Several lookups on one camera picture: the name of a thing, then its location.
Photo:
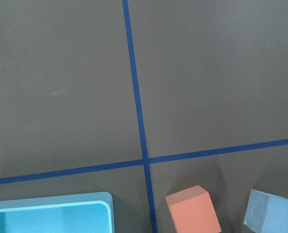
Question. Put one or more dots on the orange block left side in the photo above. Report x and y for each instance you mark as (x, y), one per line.
(192, 211)

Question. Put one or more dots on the blue tray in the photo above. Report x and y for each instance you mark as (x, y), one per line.
(79, 213)

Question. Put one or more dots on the light blue block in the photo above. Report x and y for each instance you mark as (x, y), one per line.
(266, 213)

